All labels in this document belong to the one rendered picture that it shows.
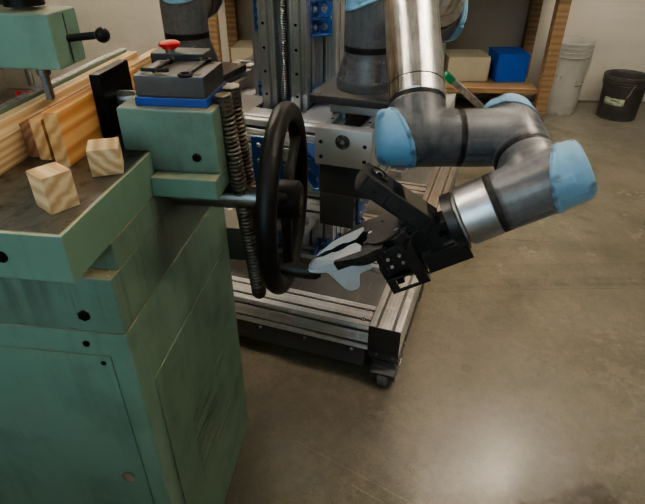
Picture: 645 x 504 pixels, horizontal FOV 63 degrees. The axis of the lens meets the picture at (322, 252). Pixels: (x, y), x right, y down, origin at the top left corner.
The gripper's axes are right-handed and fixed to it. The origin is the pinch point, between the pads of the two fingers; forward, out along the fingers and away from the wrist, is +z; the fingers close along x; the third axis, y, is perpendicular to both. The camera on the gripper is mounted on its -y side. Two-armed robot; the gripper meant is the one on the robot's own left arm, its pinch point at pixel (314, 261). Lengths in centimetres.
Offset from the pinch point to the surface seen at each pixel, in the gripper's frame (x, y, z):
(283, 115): 8.3, -17.8, -4.2
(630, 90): 306, 129, -113
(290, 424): 34, 61, 49
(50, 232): -16.7, -23.2, 15.5
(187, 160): 5.7, -19.1, 10.3
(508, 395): 53, 91, -4
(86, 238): -13.3, -20.2, 15.5
